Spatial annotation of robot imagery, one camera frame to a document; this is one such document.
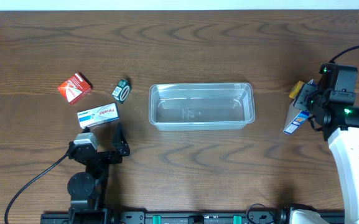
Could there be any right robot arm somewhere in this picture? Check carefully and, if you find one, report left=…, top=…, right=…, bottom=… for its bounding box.
left=284, top=82, right=359, bottom=223

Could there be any red Panadol box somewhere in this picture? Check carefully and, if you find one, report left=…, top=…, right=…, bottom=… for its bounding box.
left=57, top=72, right=93, bottom=105

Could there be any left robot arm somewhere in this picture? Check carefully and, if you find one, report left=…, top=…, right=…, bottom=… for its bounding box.
left=67, top=123, right=130, bottom=223

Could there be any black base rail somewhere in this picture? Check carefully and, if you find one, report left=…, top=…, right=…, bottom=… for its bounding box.
left=40, top=203, right=345, bottom=224

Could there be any white Panadol box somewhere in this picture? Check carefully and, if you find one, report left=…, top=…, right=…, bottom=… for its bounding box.
left=77, top=103, right=119, bottom=129

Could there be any yellow medicine box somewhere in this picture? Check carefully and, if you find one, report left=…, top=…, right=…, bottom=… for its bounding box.
left=289, top=81, right=305, bottom=100

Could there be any blue KoolFever box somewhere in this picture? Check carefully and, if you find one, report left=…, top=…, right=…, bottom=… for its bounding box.
left=283, top=79, right=317, bottom=135

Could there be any small dark green box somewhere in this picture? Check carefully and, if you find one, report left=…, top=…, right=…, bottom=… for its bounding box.
left=111, top=79, right=131, bottom=104

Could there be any clear plastic container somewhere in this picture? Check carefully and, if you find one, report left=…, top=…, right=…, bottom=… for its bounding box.
left=149, top=83, right=256, bottom=131

